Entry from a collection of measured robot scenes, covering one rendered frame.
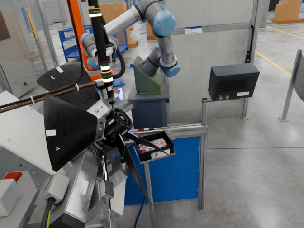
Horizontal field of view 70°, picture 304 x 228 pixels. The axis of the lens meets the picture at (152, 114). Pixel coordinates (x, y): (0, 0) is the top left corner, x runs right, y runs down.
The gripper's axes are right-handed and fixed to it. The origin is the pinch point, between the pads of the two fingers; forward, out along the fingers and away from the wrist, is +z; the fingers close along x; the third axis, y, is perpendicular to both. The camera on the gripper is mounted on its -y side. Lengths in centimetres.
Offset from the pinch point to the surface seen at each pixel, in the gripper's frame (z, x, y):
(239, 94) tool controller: -35, -74, 40
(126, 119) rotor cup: 4.8, -6.8, 27.8
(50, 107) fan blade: 28.7, 11.6, 8.4
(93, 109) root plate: 3.8, 6.7, 22.3
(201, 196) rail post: -39, -54, 132
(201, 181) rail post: -38, -53, 113
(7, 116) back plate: 10.7, 37.8, 18.6
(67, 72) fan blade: -6.0, 16.9, 8.1
